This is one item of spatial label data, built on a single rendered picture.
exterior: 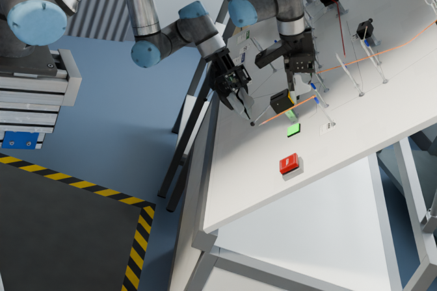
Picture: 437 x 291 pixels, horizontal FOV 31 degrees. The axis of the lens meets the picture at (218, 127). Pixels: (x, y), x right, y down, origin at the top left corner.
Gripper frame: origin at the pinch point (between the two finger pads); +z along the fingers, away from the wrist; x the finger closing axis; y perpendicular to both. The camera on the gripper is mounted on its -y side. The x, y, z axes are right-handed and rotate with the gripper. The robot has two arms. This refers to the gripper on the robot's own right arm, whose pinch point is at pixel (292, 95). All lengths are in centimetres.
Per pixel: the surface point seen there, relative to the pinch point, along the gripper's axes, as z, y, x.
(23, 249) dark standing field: 73, -112, 26
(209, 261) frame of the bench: 30, -25, -33
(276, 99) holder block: -0.1, -4.5, -1.6
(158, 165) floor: 96, -79, 109
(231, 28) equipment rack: 20, -30, 90
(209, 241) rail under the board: 23.3, -23.8, -32.8
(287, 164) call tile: 4.4, -1.0, -26.6
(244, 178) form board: 14.2, -14.4, -18.1
